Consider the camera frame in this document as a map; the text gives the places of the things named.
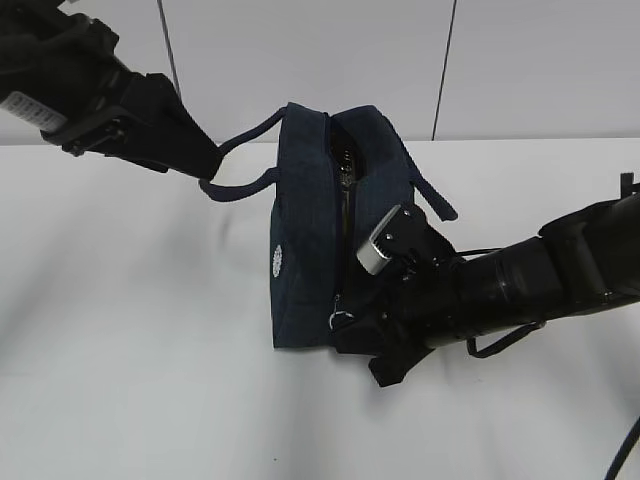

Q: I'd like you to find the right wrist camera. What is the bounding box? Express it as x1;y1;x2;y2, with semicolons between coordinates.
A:
356;204;400;276

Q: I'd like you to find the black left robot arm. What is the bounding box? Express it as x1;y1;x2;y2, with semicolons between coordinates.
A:
1;1;223;180

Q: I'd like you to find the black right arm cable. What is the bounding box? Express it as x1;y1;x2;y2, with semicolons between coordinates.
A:
462;244;640;480

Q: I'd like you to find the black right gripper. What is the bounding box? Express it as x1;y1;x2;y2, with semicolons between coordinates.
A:
329;204;457;388

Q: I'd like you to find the dark blue lunch bag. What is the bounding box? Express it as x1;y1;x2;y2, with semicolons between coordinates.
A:
199;103;458;349

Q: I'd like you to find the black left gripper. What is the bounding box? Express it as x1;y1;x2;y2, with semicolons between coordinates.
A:
41;73;223;180

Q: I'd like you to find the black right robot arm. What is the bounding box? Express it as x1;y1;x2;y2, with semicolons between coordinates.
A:
329;190;639;387

